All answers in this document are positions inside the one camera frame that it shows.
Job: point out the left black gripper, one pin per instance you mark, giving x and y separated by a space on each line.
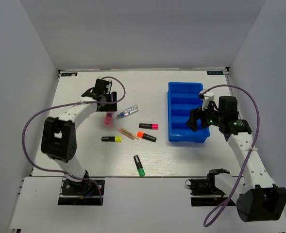
110 108

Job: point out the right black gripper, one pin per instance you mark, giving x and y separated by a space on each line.
195 114

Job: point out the pink glue stick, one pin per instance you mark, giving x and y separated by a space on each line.
108 118

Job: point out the pink slim pen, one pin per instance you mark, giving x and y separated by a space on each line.
125 134

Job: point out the yellow slim pen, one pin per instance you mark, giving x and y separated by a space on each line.
129 133

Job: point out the pink black highlighter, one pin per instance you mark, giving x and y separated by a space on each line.
148 126

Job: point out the yellow black highlighter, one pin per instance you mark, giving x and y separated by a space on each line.
111 139

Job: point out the orange black highlighter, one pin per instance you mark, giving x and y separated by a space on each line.
146 136

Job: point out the green black highlighter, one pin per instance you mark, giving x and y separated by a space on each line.
139 166

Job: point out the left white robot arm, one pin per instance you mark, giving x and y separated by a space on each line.
59 134

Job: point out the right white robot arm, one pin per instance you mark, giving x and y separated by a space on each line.
254 192

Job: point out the blue compartment tray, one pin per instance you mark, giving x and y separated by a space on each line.
182 98

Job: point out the left corner label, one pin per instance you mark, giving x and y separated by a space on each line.
69 74

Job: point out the corner label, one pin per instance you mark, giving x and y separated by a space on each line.
213 72
69 74

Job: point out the right corner label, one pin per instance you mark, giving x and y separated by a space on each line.
213 72

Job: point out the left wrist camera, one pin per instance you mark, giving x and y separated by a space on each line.
107 84

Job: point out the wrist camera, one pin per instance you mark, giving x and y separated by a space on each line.
206 97
107 84

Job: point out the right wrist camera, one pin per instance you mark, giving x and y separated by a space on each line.
206 97

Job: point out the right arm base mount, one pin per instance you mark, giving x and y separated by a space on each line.
201 195

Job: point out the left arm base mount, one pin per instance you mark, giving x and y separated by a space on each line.
81 193

